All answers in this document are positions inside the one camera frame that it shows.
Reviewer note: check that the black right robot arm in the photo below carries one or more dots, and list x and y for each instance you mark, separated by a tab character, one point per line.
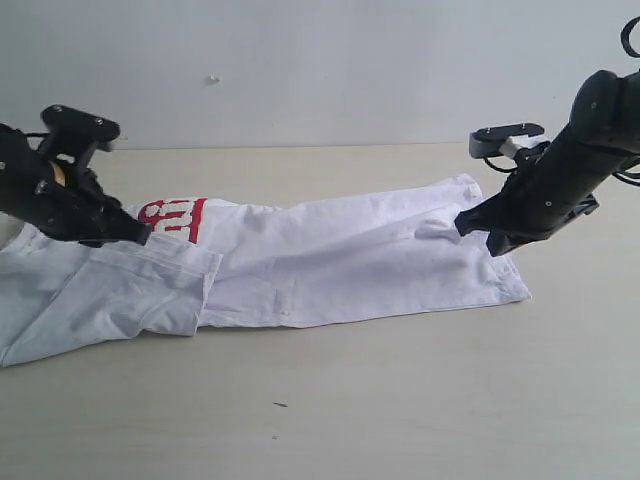
602	132

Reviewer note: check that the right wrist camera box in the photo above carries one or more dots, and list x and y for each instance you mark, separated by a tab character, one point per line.
505	140

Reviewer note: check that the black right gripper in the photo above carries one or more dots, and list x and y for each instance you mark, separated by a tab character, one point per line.
532	206

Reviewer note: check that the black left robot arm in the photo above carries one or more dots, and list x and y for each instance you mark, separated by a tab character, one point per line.
22	168

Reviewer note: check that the white t-shirt red lettering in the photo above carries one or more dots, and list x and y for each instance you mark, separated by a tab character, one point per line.
214	263

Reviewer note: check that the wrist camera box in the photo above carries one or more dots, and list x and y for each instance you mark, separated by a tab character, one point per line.
505	140
76	134

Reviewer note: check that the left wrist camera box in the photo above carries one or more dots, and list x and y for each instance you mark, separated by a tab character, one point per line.
76	134

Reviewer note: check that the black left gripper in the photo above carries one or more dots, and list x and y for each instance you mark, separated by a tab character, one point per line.
82	212

